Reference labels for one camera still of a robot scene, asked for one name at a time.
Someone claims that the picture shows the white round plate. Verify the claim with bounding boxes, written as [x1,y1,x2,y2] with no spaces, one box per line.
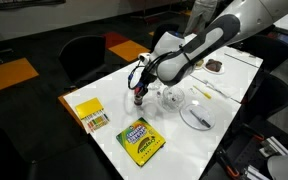
[179,103,216,132]

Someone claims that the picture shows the yellow handled utensil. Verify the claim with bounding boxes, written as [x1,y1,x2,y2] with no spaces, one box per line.
[192,84,213,100]

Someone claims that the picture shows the grey black knife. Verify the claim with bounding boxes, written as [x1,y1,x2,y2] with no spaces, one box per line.
[189,108,212,129]

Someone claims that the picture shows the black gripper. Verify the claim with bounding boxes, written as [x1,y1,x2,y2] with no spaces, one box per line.
[133,68,158,98]

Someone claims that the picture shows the yellow bread rolls plate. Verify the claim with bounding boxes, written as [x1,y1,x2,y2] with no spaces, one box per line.
[194,58,206,71]

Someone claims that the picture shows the yellow crayola crayon box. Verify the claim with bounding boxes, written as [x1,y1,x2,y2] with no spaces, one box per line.
[115,116,167,168]

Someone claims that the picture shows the open yellow marker set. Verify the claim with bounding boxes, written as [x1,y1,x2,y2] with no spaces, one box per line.
[74,97,111,134]

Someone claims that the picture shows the person legs grey trousers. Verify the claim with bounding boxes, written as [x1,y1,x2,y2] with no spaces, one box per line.
[183,0,219,37]

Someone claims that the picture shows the orange black clamp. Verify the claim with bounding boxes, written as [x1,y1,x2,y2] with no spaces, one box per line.
[216,148,242,180]

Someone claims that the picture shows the black cable blue connector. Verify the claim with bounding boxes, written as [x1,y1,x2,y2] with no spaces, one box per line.
[127,49,185,90]

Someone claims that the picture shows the black office chair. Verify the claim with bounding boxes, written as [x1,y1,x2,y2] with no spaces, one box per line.
[245,73,288,125]
[150,22,181,51]
[237,33,288,73]
[58,35,109,89]
[0,128,113,180]

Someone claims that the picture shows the red capped small bottle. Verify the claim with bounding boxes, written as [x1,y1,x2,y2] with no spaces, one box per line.
[133,87,145,107]

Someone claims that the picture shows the white plastic fork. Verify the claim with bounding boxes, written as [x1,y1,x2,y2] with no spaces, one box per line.
[202,79,231,99]

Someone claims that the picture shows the chocolate donuts plate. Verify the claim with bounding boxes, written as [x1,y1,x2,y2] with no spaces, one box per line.
[202,58,226,75]

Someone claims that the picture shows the clear glass bowl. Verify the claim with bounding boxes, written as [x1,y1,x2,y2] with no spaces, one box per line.
[160,85,186,112]

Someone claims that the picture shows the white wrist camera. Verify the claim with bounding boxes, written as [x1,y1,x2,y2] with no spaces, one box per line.
[137,52,152,67]

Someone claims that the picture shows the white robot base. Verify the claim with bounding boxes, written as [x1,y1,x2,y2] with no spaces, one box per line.
[267,150,288,180]

